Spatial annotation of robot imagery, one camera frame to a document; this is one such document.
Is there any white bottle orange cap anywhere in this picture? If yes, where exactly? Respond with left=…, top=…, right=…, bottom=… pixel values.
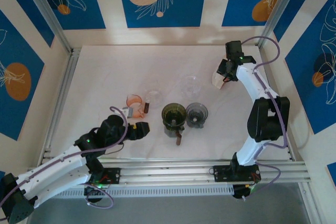
left=211, top=69, right=229, bottom=90

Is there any orange glass server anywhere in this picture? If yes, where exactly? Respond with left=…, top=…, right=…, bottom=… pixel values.
left=125, top=94, right=146, bottom=119

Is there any clear glass dripper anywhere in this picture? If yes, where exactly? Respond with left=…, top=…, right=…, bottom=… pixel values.
left=180, top=74, right=205, bottom=99

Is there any green plastic dripper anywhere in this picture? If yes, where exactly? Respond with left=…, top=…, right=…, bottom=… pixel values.
left=161, top=102, right=187, bottom=132

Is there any grey plastic dripper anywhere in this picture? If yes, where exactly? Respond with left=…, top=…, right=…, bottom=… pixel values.
left=185, top=102, right=209, bottom=129

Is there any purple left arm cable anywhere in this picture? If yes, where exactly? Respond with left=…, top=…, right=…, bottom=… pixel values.
left=0, top=105, right=129, bottom=209

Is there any thin black cable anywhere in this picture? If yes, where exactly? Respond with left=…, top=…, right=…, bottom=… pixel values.
left=104, top=142, right=124, bottom=155

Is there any wide aluminium frame rail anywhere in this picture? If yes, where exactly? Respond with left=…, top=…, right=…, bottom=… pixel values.
left=22, top=157, right=313, bottom=189

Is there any white slotted cable duct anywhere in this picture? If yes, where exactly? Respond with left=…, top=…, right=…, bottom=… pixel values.
left=34, top=185, right=235, bottom=199

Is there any aluminium frame post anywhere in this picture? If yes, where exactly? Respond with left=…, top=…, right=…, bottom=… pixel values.
left=257, top=0, right=302, bottom=48
left=18, top=0, right=74, bottom=54

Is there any aluminium side rail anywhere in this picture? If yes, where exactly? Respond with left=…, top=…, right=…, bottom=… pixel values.
left=38, top=48, right=82, bottom=162
left=258, top=47, right=297, bottom=162

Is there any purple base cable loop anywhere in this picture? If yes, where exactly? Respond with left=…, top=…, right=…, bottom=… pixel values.
left=243, top=162, right=281, bottom=201
left=86, top=188, right=114, bottom=209

